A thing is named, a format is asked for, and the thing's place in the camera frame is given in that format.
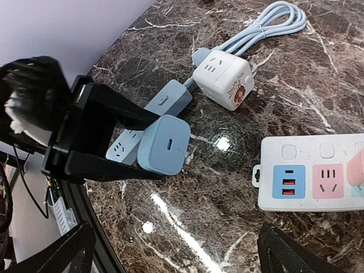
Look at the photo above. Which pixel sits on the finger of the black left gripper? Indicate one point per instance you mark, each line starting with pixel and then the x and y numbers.
pixel 122 109
pixel 91 167

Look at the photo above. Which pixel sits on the white cube socket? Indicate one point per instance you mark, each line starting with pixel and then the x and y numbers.
pixel 224 78

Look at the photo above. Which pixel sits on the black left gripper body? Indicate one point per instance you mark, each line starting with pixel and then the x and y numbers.
pixel 77 149

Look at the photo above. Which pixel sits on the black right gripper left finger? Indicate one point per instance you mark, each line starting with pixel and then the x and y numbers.
pixel 73 252

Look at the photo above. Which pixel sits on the white slotted cable duct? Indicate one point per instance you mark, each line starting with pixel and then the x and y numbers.
pixel 64 216

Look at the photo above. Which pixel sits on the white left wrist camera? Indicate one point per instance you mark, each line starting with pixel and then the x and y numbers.
pixel 20 124

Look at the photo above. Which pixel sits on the pink cube socket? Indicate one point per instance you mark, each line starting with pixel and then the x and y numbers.
pixel 355 172

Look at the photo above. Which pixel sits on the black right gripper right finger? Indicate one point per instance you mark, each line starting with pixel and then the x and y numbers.
pixel 280 253

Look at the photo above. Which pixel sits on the blue plug adapter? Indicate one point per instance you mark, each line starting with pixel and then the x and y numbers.
pixel 163 146

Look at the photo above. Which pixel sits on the blue power strip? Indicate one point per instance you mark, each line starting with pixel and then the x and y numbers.
pixel 173 98

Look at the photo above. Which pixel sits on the white multicolour power strip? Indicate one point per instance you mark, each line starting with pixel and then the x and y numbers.
pixel 307 173

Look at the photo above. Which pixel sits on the black front rail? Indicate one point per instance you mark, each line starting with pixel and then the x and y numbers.
pixel 75 197

